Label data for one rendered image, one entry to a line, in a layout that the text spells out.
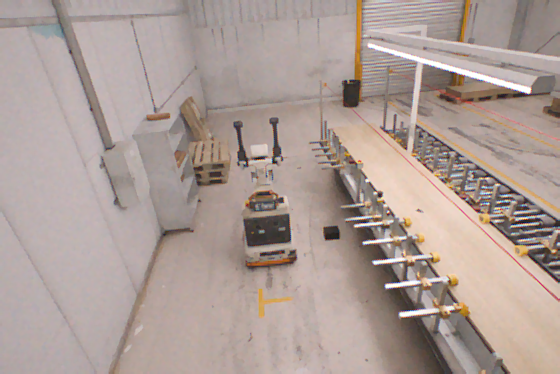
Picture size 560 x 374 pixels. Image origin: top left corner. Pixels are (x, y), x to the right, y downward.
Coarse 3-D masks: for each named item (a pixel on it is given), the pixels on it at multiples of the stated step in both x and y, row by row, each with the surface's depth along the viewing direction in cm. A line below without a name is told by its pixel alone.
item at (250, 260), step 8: (248, 248) 391; (256, 248) 390; (264, 248) 389; (272, 248) 388; (248, 256) 387; (272, 256) 390; (280, 256) 391; (288, 256) 393; (296, 256) 397; (248, 264) 393; (256, 264) 394; (264, 264) 394; (272, 264) 396
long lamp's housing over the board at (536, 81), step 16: (384, 48) 323; (400, 48) 291; (416, 48) 269; (448, 64) 221; (464, 64) 206; (480, 64) 193; (496, 64) 188; (512, 80) 168; (528, 80) 160; (544, 80) 156
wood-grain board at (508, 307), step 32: (352, 128) 545; (384, 160) 429; (416, 160) 421; (384, 192) 358; (416, 192) 353; (448, 192) 348; (416, 224) 304; (448, 224) 300; (480, 224) 296; (448, 256) 264; (480, 256) 261; (512, 256) 258; (448, 288) 236; (480, 288) 233; (512, 288) 231; (544, 288) 229; (480, 320) 211; (512, 320) 209; (544, 320) 207; (512, 352) 191; (544, 352) 189
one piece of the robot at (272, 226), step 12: (264, 192) 360; (276, 204) 372; (252, 216) 371; (264, 216) 373; (276, 216) 374; (288, 216) 375; (252, 228) 378; (264, 228) 380; (276, 228) 381; (288, 228) 383; (252, 240) 387; (264, 240) 388; (276, 240) 389; (288, 240) 391
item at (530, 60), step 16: (368, 32) 368; (384, 32) 330; (448, 48) 223; (464, 48) 207; (480, 48) 193; (496, 48) 188; (528, 64) 161; (544, 64) 152; (416, 80) 404; (416, 96) 412
